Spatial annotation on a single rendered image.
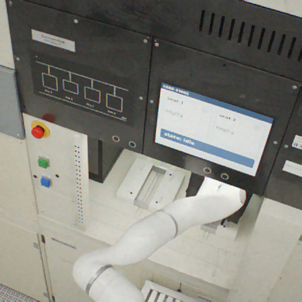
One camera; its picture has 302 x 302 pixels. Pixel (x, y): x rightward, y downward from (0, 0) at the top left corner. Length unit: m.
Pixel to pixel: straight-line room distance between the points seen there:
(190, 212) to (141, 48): 0.50
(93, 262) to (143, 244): 0.15
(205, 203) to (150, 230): 0.23
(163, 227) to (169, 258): 0.54
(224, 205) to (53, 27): 0.68
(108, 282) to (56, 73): 0.56
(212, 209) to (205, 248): 0.46
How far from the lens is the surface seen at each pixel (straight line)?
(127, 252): 1.33
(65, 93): 1.46
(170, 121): 1.35
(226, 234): 1.97
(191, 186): 1.87
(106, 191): 2.07
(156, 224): 1.37
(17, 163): 1.82
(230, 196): 1.54
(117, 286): 1.38
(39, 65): 1.44
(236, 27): 1.13
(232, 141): 1.33
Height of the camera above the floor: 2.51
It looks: 48 degrees down
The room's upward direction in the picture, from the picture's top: 6 degrees clockwise
